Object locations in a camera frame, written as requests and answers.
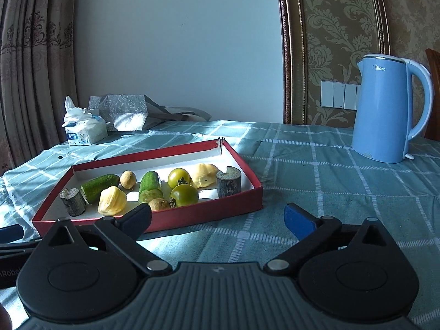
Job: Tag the round brown longan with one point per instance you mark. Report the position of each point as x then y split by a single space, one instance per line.
160 204
128 179

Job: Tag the patterned beige curtain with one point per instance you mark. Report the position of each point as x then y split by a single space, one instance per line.
34 75

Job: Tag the white tissue pack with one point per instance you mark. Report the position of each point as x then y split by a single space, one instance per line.
86 130

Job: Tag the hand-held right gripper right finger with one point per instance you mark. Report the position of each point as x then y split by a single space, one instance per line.
299 221

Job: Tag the white wall switch panel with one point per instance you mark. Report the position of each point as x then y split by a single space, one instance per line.
338 94

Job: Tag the teal checked tablecloth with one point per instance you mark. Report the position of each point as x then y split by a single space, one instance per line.
326 185

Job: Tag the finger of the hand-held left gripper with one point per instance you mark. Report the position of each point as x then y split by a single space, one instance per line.
12 233
20 247

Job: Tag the blue electric kettle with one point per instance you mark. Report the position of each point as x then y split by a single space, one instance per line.
381 110

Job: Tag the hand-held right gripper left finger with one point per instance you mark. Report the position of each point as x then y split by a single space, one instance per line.
137 218

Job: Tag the brown wooden chair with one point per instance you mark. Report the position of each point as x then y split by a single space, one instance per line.
435 103

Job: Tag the green cucumber piece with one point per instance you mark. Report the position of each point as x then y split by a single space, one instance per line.
150 185
99 186

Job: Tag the grey patterned gift bag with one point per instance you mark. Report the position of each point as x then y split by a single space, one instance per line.
120 110

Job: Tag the red cardboard box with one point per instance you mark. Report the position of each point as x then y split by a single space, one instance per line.
213 209

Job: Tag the green tomato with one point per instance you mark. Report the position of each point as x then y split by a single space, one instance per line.
185 196
178 175

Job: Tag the grey wood log piece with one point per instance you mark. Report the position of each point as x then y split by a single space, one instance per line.
228 184

